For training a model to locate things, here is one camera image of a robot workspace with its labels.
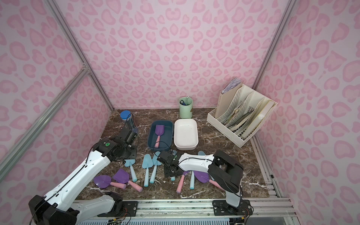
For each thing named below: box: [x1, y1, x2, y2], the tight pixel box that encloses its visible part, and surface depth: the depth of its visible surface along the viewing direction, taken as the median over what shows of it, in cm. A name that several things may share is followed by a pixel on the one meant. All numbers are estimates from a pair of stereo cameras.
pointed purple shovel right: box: [193, 170, 226, 191], surface depth 84 cm
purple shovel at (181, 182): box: [176, 170, 190, 194], surface depth 81 cm
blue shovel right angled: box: [197, 150, 207, 156], surface depth 94 cm
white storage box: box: [173, 118, 199, 151], surface depth 103 cm
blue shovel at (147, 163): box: [142, 153, 154, 188], surface depth 90 cm
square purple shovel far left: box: [112, 168, 143, 193], surface depth 85 cm
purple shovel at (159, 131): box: [154, 124, 165, 149], surface depth 106 cm
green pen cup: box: [178, 96, 194, 119], surface depth 109 cm
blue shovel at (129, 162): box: [124, 159, 138, 182], surface depth 86 cm
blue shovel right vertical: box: [189, 170, 195, 190], surface depth 82 cm
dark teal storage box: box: [147, 120, 174, 152], surface depth 104 cm
